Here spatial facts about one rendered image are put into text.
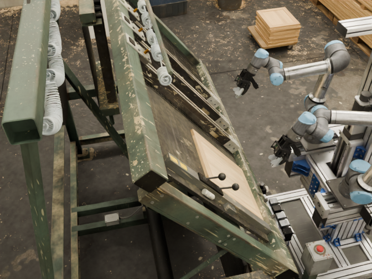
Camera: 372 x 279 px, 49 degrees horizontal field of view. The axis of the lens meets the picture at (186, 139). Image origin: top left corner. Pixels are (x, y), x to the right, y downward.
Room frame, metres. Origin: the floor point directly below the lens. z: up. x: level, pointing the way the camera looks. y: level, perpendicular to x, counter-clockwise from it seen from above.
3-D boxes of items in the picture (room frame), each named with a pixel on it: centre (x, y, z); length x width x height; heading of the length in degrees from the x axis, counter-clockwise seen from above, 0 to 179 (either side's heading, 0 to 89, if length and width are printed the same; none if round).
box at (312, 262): (1.23, -0.74, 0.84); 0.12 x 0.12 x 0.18; 11
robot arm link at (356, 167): (1.55, -0.99, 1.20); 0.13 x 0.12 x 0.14; 167
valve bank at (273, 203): (1.65, -0.59, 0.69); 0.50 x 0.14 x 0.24; 11
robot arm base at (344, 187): (1.56, -0.99, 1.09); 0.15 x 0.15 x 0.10
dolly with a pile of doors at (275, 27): (5.09, -1.24, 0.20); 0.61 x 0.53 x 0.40; 12
